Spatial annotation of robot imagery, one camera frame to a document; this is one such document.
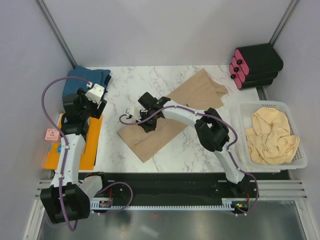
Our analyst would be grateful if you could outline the tan beige t-shirt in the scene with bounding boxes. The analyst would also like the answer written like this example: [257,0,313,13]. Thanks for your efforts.
[118,69,228,163]

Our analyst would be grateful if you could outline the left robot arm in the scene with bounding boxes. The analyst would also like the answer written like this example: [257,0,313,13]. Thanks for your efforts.
[40,84,110,224]

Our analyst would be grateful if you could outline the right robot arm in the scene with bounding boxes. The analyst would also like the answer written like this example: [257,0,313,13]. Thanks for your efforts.
[136,92,257,197]

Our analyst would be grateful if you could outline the folded light blue t-shirt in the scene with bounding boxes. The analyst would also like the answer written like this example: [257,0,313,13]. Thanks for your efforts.
[62,65,111,98]

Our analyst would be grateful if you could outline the folded dark navy t-shirt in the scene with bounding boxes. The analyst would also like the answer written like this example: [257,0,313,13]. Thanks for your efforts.
[100,72,112,93]

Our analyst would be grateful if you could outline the small pink cube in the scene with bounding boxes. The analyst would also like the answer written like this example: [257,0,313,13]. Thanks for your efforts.
[44,128,60,142]

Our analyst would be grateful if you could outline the orange treehouse book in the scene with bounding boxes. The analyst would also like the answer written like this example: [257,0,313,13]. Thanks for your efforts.
[43,116,103,172]

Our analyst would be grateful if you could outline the bottom black pink case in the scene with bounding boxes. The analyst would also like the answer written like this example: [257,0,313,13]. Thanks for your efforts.
[230,74,275,90]

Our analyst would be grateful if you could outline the black pink case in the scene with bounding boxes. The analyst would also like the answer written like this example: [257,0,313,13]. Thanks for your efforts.
[234,43,284,75]
[230,74,275,90]
[229,56,278,84]

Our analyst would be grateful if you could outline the middle black pink case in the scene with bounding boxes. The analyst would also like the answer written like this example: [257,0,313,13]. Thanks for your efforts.
[229,56,278,84]

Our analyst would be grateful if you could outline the white plastic basket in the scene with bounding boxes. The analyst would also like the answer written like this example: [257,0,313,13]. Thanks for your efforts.
[236,100,308,171]

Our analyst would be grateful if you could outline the pale yellow t-shirt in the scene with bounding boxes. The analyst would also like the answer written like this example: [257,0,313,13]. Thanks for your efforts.
[245,107,300,165]

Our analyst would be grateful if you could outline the top black pink case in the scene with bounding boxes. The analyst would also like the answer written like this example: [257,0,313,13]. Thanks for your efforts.
[234,43,284,75]

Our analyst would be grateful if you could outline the aluminium front rails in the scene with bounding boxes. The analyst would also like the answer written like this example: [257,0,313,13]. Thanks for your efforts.
[34,179,308,200]

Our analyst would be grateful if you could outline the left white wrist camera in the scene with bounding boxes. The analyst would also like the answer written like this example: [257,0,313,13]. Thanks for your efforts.
[85,82,105,104]

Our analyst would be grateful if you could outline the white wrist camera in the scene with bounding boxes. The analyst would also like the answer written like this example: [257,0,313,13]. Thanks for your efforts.
[85,82,105,104]
[125,106,141,121]

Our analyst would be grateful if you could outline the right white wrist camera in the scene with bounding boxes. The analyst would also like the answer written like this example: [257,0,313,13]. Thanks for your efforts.
[125,106,141,121]

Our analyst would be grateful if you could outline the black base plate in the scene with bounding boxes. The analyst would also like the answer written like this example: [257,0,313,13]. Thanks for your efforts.
[97,172,258,208]

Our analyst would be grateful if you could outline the white slotted cable duct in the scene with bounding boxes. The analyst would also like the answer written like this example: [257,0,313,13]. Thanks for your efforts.
[90,196,248,212]

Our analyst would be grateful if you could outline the left aluminium frame post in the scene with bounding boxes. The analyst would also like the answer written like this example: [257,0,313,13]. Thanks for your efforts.
[34,0,77,69]

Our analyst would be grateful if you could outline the aluminium frame post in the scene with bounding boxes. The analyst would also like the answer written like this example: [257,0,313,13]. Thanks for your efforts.
[269,0,301,47]
[34,0,77,69]

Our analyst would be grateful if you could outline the right aluminium frame post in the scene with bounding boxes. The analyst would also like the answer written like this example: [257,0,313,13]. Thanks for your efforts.
[269,0,301,47]

